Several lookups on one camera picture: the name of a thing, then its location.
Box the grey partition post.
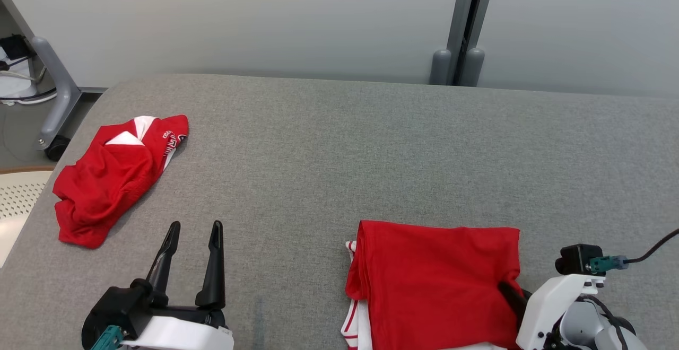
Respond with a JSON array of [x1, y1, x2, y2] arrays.
[[430, 0, 499, 86]]

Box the teal left camera connector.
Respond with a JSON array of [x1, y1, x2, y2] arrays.
[[97, 325, 126, 350]]

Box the white power strip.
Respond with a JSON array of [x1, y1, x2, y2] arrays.
[[0, 48, 39, 101]]

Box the red jersey shirt white sleeves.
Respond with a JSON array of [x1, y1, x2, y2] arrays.
[[342, 220, 523, 350]]

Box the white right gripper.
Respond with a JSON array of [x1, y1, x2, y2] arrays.
[[499, 274, 606, 350]]

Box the white looped cable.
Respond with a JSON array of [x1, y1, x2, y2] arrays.
[[0, 69, 58, 107]]

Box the red shorts white side stripes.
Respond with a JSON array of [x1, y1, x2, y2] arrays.
[[53, 115, 189, 249]]

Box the black power adapter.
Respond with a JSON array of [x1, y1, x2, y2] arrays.
[[0, 34, 32, 62]]

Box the teal camera connector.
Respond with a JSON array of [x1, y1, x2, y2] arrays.
[[97, 325, 126, 350], [589, 255, 630, 274]]

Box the black caster wheel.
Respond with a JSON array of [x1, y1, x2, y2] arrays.
[[45, 135, 71, 161]]

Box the grey partition leg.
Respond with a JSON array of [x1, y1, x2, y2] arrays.
[[0, 0, 107, 152]]

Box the teal right camera connector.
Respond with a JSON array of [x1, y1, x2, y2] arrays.
[[589, 255, 630, 274]]

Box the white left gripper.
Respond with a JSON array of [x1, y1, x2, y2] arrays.
[[121, 220, 235, 350]]

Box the black right camera cable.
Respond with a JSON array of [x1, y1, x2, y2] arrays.
[[625, 228, 679, 264]]

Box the cream laundry basket brown rim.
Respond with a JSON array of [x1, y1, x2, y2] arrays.
[[0, 167, 54, 268]]

